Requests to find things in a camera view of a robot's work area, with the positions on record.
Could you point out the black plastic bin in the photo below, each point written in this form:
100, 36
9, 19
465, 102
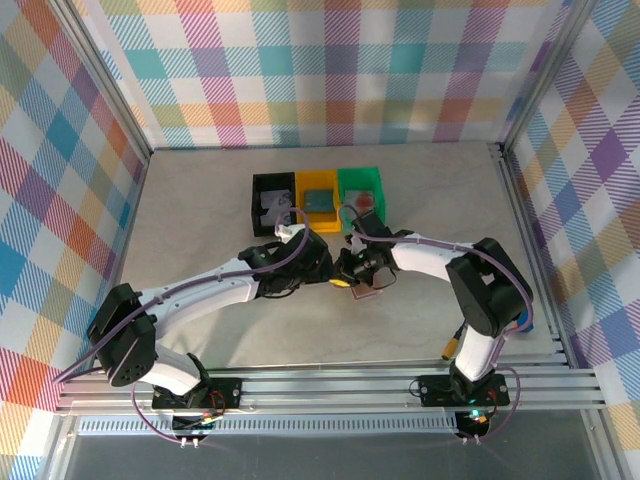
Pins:
255, 200

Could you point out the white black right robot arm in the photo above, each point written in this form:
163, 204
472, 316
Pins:
425, 257

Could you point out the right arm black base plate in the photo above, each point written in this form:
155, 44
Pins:
430, 392

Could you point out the aluminium frame post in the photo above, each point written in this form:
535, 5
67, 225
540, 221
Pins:
543, 75
104, 75

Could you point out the blue orange puzzle cube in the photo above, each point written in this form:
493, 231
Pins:
526, 325

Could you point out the yellow plastic bin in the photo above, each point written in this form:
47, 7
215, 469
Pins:
315, 179

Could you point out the wide aluminium frame rail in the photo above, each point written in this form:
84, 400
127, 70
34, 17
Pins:
325, 390

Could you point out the white card red circles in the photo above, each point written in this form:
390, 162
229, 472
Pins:
362, 199

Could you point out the white card grey print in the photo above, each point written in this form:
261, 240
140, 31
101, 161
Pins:
280, 215
267, 199

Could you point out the green plastic bin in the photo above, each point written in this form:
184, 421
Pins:
360, 176

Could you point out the aluminium side rail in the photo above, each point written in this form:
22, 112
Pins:
532, 250

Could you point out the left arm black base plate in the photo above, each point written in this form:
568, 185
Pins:
230, 392

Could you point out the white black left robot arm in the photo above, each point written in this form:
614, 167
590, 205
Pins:
200, 295

